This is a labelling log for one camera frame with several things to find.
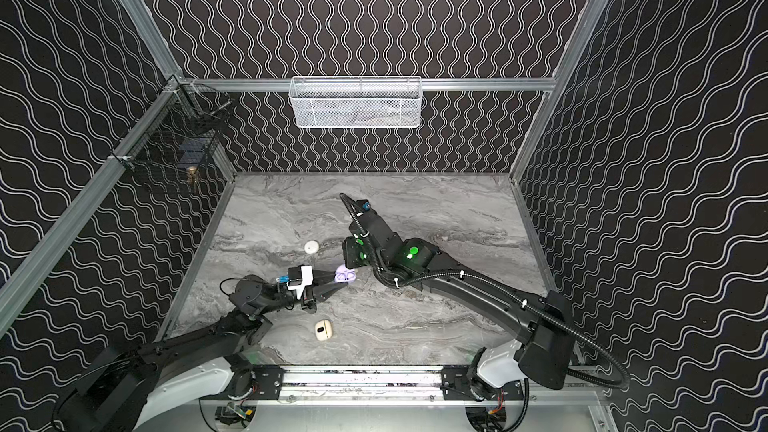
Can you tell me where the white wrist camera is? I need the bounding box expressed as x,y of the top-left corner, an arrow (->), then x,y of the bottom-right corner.
277,265 -> 314,300
339,193 -> 371,220

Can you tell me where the beige charging case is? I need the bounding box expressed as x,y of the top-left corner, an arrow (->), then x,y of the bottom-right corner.
314,320 -> 333,342

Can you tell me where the white wire mesh basket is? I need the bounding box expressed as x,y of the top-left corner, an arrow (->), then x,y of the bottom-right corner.
288,76 -> 424,129

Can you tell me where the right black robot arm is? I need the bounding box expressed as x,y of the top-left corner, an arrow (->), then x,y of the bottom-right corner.
343,201 -> 630,393

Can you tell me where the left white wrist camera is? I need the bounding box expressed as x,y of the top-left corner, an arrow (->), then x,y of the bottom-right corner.
277,265 -> 314,300

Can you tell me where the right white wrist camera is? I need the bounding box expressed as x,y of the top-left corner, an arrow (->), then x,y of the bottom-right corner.
339,193 -> 371,220

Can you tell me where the small brass object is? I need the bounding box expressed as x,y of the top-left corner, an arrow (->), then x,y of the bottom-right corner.
186,166 -> 199,186

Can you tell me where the white round charging case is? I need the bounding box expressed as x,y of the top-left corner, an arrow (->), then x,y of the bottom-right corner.
304,240 -> 319,255

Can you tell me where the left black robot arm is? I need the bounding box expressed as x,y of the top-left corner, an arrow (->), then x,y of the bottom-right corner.
51,266 -> 349,431

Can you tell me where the black wire basket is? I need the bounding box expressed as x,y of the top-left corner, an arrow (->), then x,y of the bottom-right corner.
116,84 -> 234,196

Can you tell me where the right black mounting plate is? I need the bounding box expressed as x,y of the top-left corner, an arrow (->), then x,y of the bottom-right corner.
439,366 -> 524,402

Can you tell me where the black mounting plate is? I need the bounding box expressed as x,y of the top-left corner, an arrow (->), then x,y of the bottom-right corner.
226,365 -> 285,401
439,366 -> 524,402

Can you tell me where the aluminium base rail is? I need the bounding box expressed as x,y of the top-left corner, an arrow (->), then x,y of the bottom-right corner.
119,364 -> 607,409

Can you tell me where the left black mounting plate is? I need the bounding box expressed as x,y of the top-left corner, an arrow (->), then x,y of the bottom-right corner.
226,365 -> 285,401

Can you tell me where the purple round charging case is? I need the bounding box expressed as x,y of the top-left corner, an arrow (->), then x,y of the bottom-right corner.
334,265 -> 357,283

